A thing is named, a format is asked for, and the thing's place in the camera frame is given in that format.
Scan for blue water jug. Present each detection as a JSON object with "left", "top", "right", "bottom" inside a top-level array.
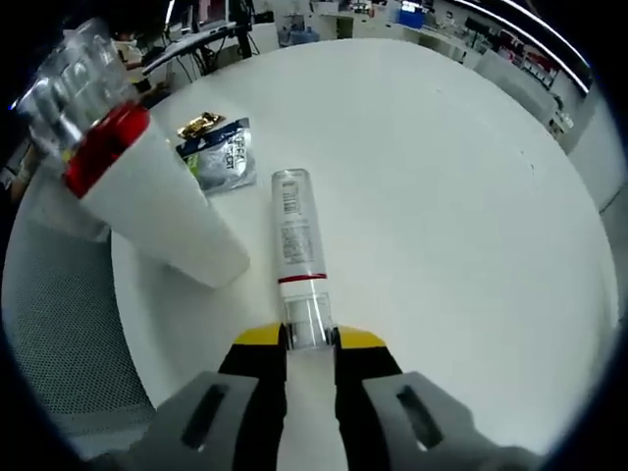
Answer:
[{"left": 279, "top": 26, "right": 321, "bottom": 48}]

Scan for office desk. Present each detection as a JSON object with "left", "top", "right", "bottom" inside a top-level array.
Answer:
[{"left": 141, "top": 23, "right": 252, "bottom": 76}]

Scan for white counter cabinets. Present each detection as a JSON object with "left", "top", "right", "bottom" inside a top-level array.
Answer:
[{"left": 318, "top": 9, "right": 473, "bottom": 56}]

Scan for small white skincare bottle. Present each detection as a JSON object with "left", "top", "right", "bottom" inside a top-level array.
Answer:
[{"left": 270, "top": 168, "right": 331, "bottom": 352}]

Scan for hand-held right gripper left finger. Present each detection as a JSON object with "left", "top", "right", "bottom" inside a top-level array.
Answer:
[{"left": 92, "top": 322, "right": 288, "bottom": 471}]

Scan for dark blue silver skincare sachet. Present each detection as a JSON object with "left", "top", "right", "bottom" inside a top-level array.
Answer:
[{"left": 175, "top": 117, "right": 258, "bottom": 196}]

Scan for ceiling light strip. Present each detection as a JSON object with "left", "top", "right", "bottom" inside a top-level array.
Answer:
[{"left": 455, "top": 0, "right": 591, "bottom": 95}]

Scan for red-collared skincare pump bottle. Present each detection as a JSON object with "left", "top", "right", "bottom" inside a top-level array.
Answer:
[{"left": 9, "top": 17, "right": 252, "bottom": 289}]

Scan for white mesh office chair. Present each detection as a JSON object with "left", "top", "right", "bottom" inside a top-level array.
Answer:
[{"left": 2, "top": 185, "right": 161, "bottom": 462}]

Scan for gold skincare sachet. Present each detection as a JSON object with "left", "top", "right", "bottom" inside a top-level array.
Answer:
[{"left": 176, "top": 111, "right": 226, "bottom": 140}]

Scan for background display shelves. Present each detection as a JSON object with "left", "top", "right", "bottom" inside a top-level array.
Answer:
[{"left": 490, "top": 28, "right": 561, "bottom": 90}]

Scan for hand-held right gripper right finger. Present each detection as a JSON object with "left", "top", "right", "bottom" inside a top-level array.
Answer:
[{"left": 334, "top": 323, "right": 546, "bottom": 471}]

